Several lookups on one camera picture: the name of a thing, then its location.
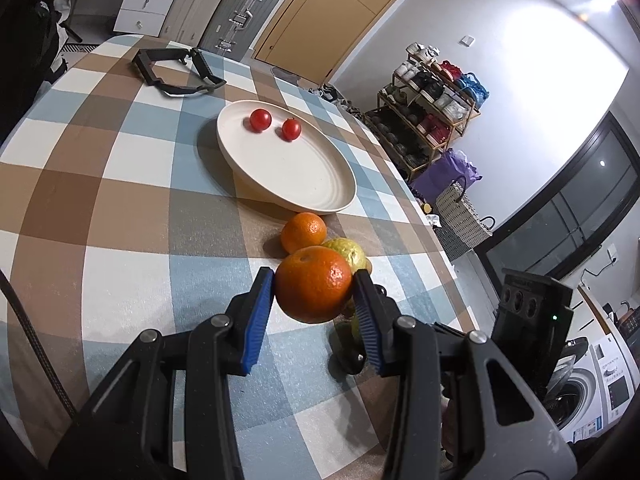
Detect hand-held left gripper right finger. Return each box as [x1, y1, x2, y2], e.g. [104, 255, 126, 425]
[352, 269, 578, 480]

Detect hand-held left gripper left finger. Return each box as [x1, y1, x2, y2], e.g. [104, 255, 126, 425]
[47, 267, 276, 480]

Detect yellow guava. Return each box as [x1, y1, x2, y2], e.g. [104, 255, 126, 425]
[321, 237, 373, 281]

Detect large orange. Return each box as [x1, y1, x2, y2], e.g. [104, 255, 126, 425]
[274, 246, 354, 324]

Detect small orange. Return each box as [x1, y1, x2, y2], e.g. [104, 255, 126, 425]
[280, 212, 328, 255]

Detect cream ribbed plate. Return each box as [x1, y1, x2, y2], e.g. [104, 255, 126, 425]
[216, 100, 357, 214]

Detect white washing machine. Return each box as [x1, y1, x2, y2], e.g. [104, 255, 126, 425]
[545, 330, 632, 443]

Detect woven basket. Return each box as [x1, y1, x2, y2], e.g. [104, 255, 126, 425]
[435, 177, 496, 263]

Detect dark framed window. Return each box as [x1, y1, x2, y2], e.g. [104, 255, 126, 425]
[472, 112, 640, 281]

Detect purple bag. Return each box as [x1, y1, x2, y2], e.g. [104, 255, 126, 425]
[411, 149, 483, 201]

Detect scattered shoes on floor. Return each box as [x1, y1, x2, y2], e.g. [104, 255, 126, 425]
[310, 82, 371, 118]

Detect wooden shoe rack with shoes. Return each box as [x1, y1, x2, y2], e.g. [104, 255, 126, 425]
[367, 42, 490, 173]

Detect wooden door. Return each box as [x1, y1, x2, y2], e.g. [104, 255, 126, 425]
[250, 0, 436, 86]

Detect silver suitcase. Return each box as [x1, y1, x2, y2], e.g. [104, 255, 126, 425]
[200, 0, 287, 61]

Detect beige suitcase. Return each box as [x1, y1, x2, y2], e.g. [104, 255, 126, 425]
[167, 0, 242, 48]

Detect white desk with drawers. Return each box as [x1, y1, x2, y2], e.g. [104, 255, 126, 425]
[112, 0, 184, 38]

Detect black jacket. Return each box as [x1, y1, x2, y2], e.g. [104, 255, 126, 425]
[0, 0, 71, 126]

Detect black braided cable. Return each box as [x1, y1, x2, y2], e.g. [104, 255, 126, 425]
[0, 270, 81, 421]

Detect black folding frame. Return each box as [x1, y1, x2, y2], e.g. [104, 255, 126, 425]
[131, 47, 227, 98]

